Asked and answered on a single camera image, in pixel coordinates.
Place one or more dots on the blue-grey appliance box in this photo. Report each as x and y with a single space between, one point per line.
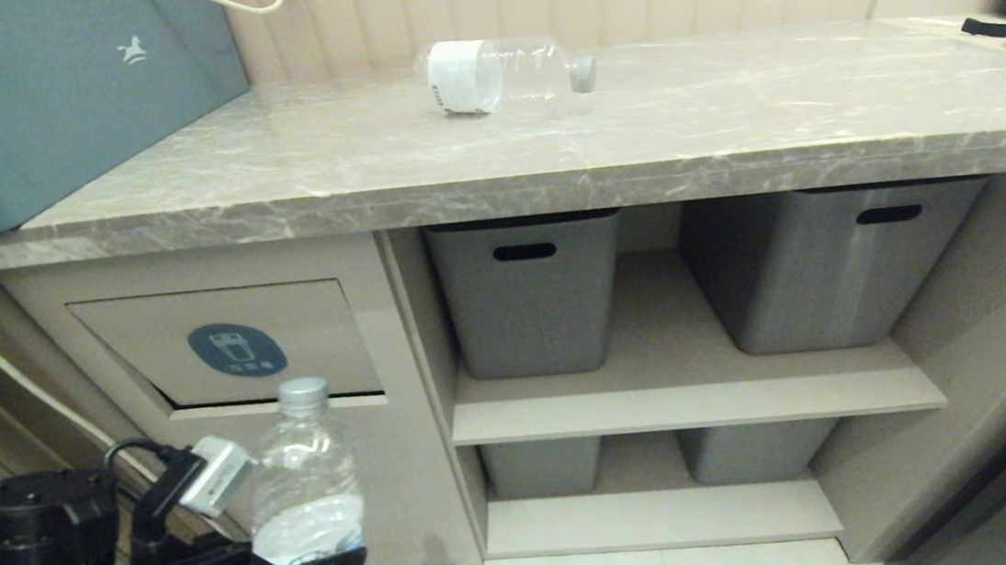
34 106

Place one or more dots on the clear bottle with white label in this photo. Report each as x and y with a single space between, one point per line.
465 77

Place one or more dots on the large grey storage bin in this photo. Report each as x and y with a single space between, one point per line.
817 289

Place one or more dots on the beige trash flap blue sticker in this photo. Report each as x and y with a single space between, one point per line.
314 337

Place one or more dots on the small grey storage bin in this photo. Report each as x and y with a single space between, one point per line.
539 468
750 452

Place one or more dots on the beige cabinet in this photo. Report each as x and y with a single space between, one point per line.
393 478

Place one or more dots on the clear bottle with grey cap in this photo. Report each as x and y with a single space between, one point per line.
304 468

